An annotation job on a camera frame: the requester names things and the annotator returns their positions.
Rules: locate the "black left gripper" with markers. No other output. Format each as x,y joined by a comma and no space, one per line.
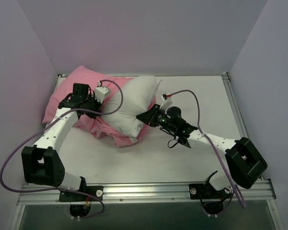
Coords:
96,107

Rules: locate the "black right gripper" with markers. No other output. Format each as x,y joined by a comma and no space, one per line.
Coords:
154,117

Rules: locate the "white pillow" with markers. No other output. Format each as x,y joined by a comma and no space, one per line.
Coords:
138,94

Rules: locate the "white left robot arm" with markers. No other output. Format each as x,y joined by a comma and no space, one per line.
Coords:
41,162

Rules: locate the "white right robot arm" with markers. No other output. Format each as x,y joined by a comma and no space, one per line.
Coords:
191,137

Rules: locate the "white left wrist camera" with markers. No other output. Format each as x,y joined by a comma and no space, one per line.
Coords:
101,93

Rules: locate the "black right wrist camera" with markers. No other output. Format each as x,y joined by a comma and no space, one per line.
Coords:
172,112

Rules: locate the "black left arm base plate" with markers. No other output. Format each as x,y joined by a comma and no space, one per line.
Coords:
91,193

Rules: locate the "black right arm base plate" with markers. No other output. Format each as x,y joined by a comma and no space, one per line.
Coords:
202,191

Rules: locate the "aluminium front frame rail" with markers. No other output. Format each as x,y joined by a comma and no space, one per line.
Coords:
146,193

